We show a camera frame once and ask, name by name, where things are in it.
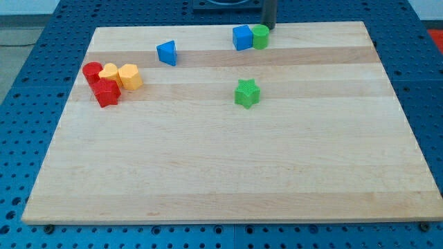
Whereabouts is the yellow heart block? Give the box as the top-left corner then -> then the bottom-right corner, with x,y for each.
98,63 -> 123,87

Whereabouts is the green cylinder block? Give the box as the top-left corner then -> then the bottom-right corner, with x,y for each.
251,24 -> 270,50

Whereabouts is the yellow hexagon block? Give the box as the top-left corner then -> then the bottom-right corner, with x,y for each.
118,64 -> 143,91

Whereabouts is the green star block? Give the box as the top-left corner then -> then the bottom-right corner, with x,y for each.
234,79 -> 260,109

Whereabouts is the blue triangle block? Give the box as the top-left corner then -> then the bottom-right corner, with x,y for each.
156,40 -> 177,66

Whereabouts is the blue cube block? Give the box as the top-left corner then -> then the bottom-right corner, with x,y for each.
233,25 -> 253,50

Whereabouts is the red star block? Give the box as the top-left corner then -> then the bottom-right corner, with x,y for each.
91,78 -> 121,108

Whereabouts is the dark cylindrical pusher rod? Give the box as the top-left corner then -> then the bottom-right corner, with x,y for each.
260,0 -> 278,30

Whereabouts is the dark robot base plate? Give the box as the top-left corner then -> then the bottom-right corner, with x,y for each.
191,0 -> 263,12

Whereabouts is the wooden board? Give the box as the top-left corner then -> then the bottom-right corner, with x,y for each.
22,21 -> 442,225

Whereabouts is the red cylinder block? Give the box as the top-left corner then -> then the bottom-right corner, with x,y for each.
82,62 -> 103,85

